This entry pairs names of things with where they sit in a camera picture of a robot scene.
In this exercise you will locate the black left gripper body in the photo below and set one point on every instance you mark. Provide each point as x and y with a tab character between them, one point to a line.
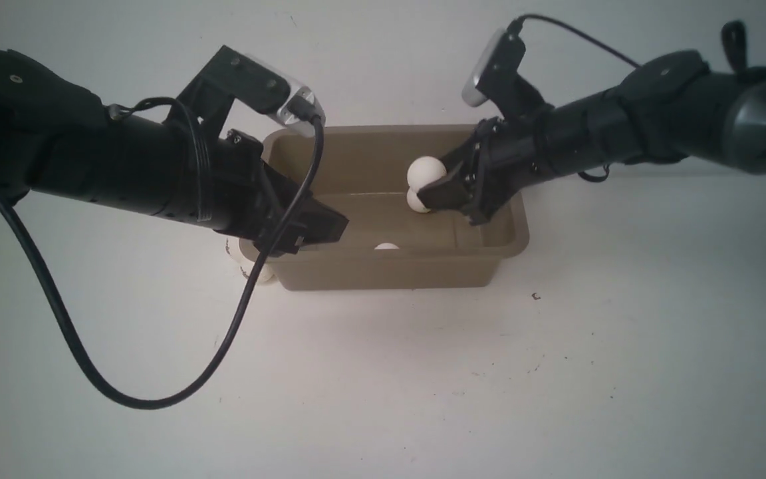
250	196

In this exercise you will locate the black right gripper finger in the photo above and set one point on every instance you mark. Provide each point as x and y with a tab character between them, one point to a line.
463	159
448	193

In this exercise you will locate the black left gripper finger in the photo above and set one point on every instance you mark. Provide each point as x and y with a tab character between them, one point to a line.
315	222
288	242

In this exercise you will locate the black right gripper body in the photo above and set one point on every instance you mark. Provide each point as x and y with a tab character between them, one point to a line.
503	159

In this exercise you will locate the tan plastic bin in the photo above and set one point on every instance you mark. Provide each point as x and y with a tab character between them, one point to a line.
363	176

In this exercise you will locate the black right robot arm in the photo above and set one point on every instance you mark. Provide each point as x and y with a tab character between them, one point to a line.
668	109

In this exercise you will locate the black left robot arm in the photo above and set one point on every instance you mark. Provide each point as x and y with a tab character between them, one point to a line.
164	157

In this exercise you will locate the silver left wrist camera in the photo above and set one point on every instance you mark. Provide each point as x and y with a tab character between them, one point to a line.
299	108

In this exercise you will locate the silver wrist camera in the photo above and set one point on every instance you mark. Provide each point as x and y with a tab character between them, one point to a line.
496	68
299	108

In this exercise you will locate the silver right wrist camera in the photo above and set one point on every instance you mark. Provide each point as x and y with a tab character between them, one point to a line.
496	68

